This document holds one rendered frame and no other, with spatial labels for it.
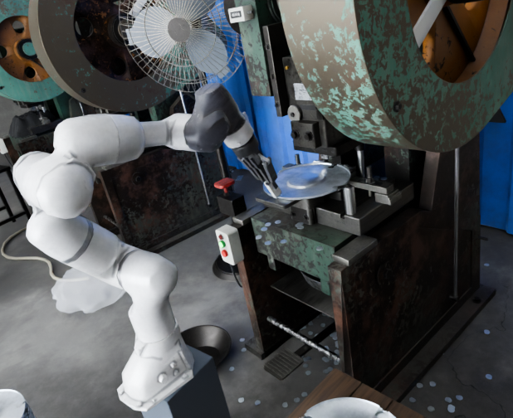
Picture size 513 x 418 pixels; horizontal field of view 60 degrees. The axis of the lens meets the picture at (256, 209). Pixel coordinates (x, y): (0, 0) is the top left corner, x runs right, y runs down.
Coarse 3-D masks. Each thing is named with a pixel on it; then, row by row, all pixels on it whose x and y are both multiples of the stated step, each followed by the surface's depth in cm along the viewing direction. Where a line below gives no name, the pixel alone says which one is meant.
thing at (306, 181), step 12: (288, 168) 158; (300, 168) 157; (312, 168) 155; (324, 168) 152; (336, 168) 150; (276, 180) 151; (288, 180) 148; (300, 180) 145; (312, 180) 144; (324, 180) 143; (336, 180) 141; (348, 180) 138; (288, 192) 140; (300, 192) 138; (312, 192) 136; (324, 192) 135
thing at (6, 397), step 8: (0, 392) 151; (8, 392) 150; (16, 392) 150; (0, 400) 148; (8, 400) 147; (16, 400) 146; (24, 400) 146; (0, 408) 144; (8, 408) 144; (16, 408) 143; (24, 408) 142; (0, 416) 141; (8, 416) 140; (16, 416) 140
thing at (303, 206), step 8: (264, 192) 144; (256, 200) 141; (264, 200) 138; (272, 200) 137; (280, 200) 136; (288, 200) 135; (296, 200) 135; (304, 200) 142; (312, 200) 143; (320, 200) 145; (296, 208) 147; (304, 208) 144; (312, 208) 143; (296, 216) 149; (304, 216) 145; (312, 216) 144; (312, 224) 145
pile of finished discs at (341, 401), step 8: (328, 400) 116; (336, 400) 116; (344, 400) 115; (352, 400) 115; (360, 400) 114; (312, 408) 115; (320, 408) 114; (328, 408) 114; (336, 408) 114; (344, 408) 113; (352, 408) 113; (360, 408) 112; (368, 408) 112; (376, 408) 111; (304, 416) 113; (312, 416) 113; (320, 416) 112; (328, 416) 112; (336, 416) 111; (344, 416) 111; (352, 416) 110; (360, 416) 110; (368, 416) 110; (376, 416) 109; (384, 416) 109; (392, 416) 108
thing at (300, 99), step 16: (288, 64) 136; (288, 80) 139; (288, 96) 142; (304, 96) 137; (288, 112) 143; (304, 112) 140; (304, 128) 138; (320, 128) 137; (304, 144) 141; (320, 144) 139
